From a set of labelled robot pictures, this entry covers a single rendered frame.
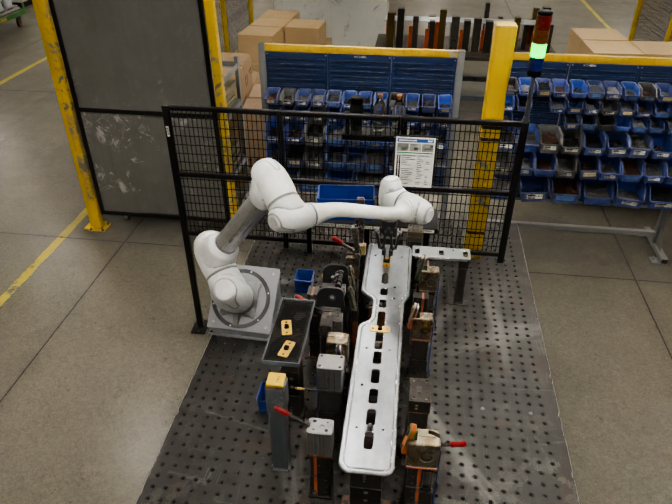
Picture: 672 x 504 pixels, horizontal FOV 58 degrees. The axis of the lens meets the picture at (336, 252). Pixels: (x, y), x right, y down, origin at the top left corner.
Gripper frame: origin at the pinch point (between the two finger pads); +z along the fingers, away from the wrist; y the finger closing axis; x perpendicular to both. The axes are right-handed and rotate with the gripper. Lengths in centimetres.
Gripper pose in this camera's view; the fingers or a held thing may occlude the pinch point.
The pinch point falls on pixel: (387, 255)
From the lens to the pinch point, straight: 292.2
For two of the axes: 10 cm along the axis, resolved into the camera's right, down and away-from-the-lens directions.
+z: 0.0, 8.3, 5.6
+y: 9.9, 0.7, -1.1
